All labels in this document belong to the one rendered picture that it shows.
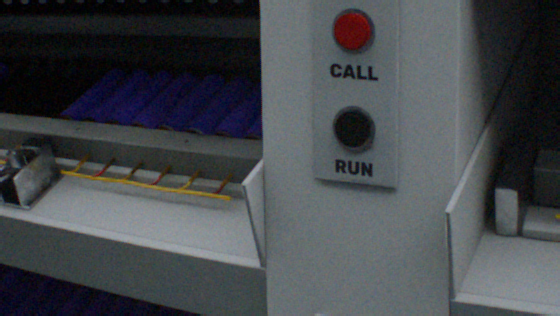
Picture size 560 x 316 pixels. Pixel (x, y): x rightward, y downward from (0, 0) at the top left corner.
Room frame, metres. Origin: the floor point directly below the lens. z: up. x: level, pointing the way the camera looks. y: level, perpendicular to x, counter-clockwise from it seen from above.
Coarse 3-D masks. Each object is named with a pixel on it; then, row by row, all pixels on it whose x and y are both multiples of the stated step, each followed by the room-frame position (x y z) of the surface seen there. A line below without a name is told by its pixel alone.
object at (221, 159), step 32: (0, 128) 0.54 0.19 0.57; (32, 128) 0.53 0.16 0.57; (64, 128) 0.52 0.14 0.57; (96, 128) 0.51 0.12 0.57; (128, 128) 0.51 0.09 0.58; (0, 160) 0.53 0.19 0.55; (96, 160) 0.51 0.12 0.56; (128, 160) 0.50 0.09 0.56; (160, 160) 0.48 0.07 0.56; (192, 160) 0.47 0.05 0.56; (224, 160) 0.46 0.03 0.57; (256, 160) 0.45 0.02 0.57; (192, 192) 0.46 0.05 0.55
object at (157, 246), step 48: (48, 192) 0.50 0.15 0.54; (96, 192) 0.49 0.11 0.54; (144, 192) 0.48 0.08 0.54; (0, 240) 0.49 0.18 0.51; (48, 240) 0.47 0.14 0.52; (96, 240) 0.45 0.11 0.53; (144, 240) 0.44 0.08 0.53; (192, 240) 0.43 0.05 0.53; (240, 240) 0.42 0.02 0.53; (144, 288) 0.45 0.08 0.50; (192, 288) 0.43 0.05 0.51; (240, 288) 0.41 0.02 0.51
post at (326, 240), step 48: (288, 0) 0.39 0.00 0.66; (432, 0) 0.36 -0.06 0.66; (480, 0) 0.39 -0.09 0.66; (528, 0) 0.49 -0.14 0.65; (288, 48) 0.39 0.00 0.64; (432, 48) 0.36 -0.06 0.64; (480, 48) 0.39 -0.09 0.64; (288, 96) 0.39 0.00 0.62; (432, 96) 0.36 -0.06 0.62; (480, 96) 0.39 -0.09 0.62; (288, 144) 0.39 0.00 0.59; (432, 144) 0.36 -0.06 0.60; (288, 192) 0.39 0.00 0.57; (336, 192) 0.38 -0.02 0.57; (384, 192) 0.37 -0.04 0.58; (432, 192) 0.36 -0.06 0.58; (288, 240) 0.39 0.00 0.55; (336, 240) 0.38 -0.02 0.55; (384, 240) 0.37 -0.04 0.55; (432, 240) 0.36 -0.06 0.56; (288, 288) 0.39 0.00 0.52; (336, 288) 0.38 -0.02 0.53; (384, 288) 0.37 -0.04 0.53; (432, 288) 0.36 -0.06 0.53
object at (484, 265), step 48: (528, 48) 0.48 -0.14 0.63; (528, 96) 0.49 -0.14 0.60; (480, 144) 0.38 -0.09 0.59; (528, 144) 0.42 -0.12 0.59; (480, 192) 0.38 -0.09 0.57; (528, 192) 0.41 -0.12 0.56; (480, 240) 0.39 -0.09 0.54; (528, 240) 0.38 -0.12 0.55; (480, 288) 0.36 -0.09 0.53; (528, 288) 0.35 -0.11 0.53
